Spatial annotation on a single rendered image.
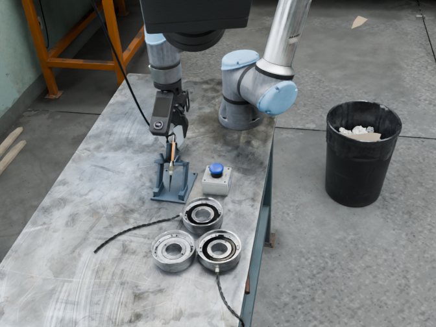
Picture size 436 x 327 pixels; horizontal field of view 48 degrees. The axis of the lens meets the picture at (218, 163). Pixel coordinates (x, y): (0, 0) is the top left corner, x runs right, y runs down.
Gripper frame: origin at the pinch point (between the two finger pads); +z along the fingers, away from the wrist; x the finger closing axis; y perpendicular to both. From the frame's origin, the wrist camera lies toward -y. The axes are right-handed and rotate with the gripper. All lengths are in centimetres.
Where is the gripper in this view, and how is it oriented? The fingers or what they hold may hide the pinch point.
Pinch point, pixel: (172, 147)
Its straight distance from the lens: 134.7
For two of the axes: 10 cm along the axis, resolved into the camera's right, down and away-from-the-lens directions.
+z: 0.5, 7.7, 6.3
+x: -9.7, -1.1, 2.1
